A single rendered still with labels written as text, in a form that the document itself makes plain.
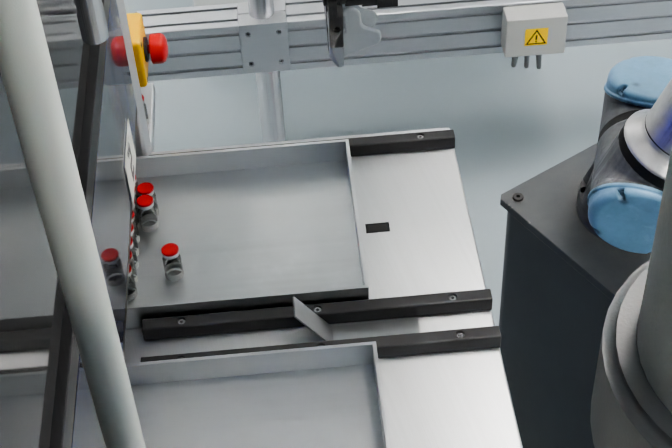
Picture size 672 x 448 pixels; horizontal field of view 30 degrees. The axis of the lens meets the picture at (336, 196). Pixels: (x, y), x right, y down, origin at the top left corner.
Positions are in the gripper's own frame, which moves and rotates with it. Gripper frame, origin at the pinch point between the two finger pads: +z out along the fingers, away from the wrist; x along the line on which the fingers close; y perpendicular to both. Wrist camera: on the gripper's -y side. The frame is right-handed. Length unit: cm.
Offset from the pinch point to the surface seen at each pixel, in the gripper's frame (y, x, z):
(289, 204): -6.7, -1.5, 21.2
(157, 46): -21.5, 17.1, 8.4
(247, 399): -13.6, -31.4, 21.2
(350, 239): 0.2, -8.8, 21.2
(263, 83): -9, 87, 70
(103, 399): -20, -67, -26
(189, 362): -19.4, -27.9, 18.1
